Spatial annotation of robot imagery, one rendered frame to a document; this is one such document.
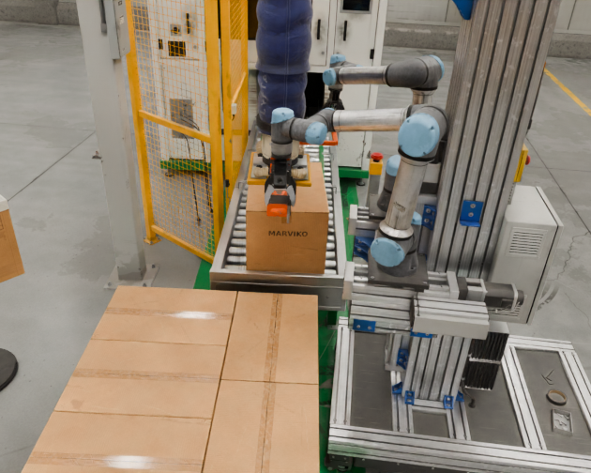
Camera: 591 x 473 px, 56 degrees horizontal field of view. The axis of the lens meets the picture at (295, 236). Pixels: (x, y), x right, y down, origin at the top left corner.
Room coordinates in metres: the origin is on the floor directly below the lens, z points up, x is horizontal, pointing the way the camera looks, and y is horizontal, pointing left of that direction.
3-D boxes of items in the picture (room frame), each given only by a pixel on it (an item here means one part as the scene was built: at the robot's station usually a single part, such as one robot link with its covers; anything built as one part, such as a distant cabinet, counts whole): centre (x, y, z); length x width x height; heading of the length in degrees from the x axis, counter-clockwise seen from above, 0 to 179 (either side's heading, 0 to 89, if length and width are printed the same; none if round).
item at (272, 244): (2.61, 0.06, 0.75); 0.60 x 0.40 x 0.40; 3
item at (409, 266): (1.75, -0.39, 1.09); 0.15 x 0.15 x 0.10
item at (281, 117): (1.83, 0.06, 1.55); 0.09 x 0.08 x 0.11; 64
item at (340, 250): (3.45, -0.26, 0.50); 2.31 x 0.05 x 0.19; 0
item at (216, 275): (2.29, 0.07, 0.58); 0.70 x 0.03 x 0.06; 90
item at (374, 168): (2.86, -0.43, 0.50); 0.07 x 0.07 x 1.00; 0
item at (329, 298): (2.29, 0.07, 0.47); 0.70 x 0.03 x 0.15; 90
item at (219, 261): (3.46, 0.39, 0.50); 2.31 x 0.05 x 0.19; 0
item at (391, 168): (2.25, -0.45, 1.20); 0.13 x 0.12 x 0.14; 136
